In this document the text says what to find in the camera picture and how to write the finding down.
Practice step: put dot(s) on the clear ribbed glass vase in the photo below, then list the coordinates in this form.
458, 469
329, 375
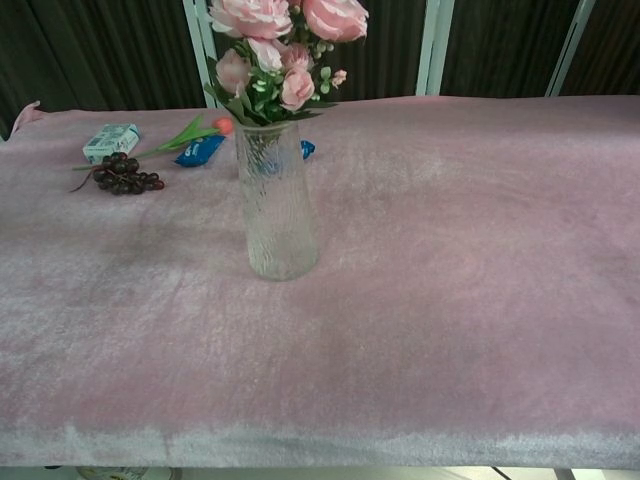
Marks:
280, 240

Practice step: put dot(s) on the white blue milk carton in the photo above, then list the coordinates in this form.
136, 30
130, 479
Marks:
107, 142

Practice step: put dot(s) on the pink artificial rose bouquet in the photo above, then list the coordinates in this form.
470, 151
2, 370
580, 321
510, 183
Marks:
260, 15

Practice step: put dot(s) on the blue snack packet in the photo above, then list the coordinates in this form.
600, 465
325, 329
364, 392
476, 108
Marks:
307, 149
197, 151

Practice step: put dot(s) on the white metal frame post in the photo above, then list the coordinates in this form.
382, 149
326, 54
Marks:
202, 45
570, 50
431, 50

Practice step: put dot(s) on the orange tulip with green stem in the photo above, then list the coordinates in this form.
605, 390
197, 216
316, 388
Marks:
223, 125

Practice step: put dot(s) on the dark red grape bunch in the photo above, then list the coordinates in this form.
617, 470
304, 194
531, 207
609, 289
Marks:
120, 178

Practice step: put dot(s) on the pink plush table cloth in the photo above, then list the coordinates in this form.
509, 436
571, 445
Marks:
400, 300

